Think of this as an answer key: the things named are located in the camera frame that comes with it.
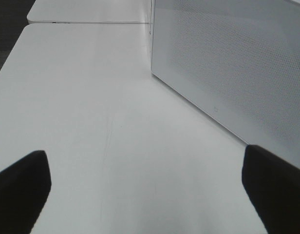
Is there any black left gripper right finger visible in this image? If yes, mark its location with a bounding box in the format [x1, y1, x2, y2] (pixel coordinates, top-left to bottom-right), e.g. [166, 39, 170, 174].
[242, 145, 300, 234]

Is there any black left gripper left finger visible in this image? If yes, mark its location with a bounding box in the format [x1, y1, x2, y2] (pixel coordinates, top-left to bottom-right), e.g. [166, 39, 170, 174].
[0, 150, 52, 234]

